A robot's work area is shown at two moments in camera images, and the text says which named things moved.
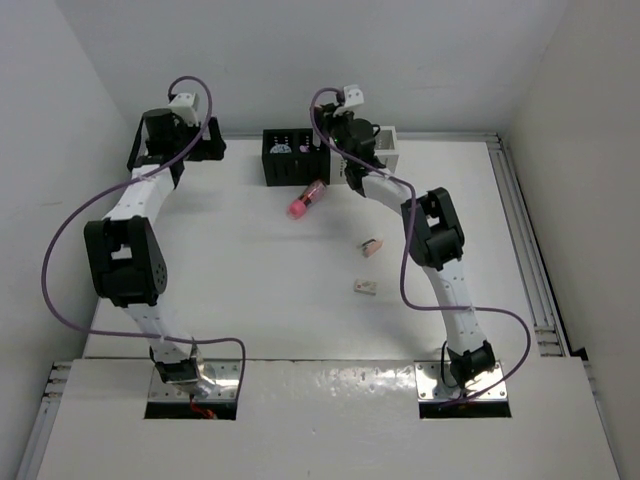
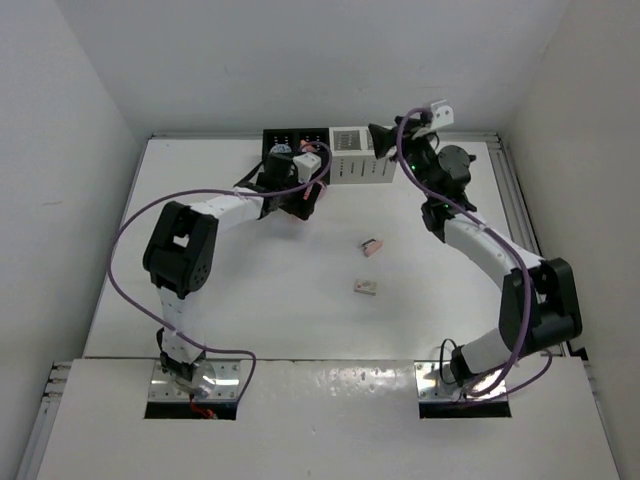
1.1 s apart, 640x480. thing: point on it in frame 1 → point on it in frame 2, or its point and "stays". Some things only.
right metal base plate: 430,385 stays
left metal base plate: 226,387 stays
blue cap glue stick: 280,148 stays
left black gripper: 213,149 → 299,207
